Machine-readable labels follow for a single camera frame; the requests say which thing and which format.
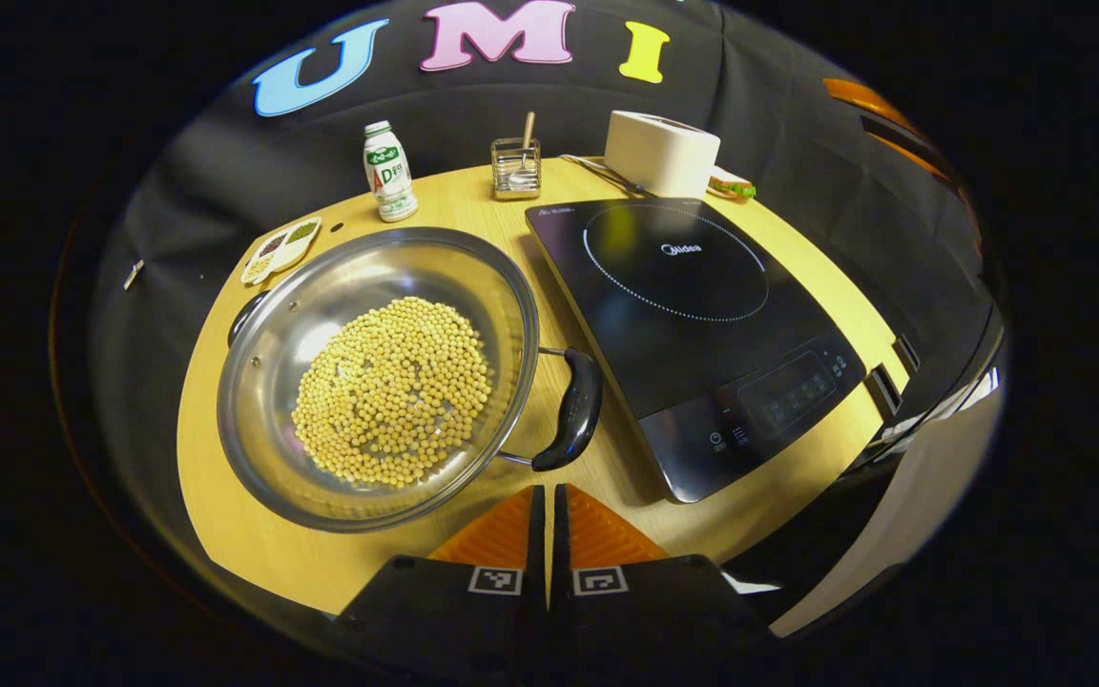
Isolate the toaster power cable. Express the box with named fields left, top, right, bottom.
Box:
left=559, top=155, right=646, bottom=197

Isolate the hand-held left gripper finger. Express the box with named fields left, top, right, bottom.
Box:
left=549, top=483, right=772, bottom=683
left=333, top=485, right=549, bottom=683

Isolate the stainless steel pot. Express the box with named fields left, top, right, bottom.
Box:
left=217, top=226, right=604, bottom=533

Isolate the white drink bottle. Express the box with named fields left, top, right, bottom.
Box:
left=363, top=120, right=420, bottom=223

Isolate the pile of yellow soybeans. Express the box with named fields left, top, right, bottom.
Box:
left=291, top=297, right=495, bottom=489

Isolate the white toaster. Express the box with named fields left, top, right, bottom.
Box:
left=604, top=110, right=721, bottom=199

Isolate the wire mesh utensil holder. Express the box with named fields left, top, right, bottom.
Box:
left=491, top=137, right=543, bottom=201

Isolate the wooden handled spoon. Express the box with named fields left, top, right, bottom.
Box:
left=509, top=112, right=537, bottom=187

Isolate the sandwich with lettuce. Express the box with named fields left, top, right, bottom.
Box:
left=707, top=167, right=757, bottom=199

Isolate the black induction cooktop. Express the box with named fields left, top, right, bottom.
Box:
left=525, top=198, right=867, bottom=505

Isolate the white divided sauce dish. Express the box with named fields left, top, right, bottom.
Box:
left=241, top=217, right=322, bottom=286

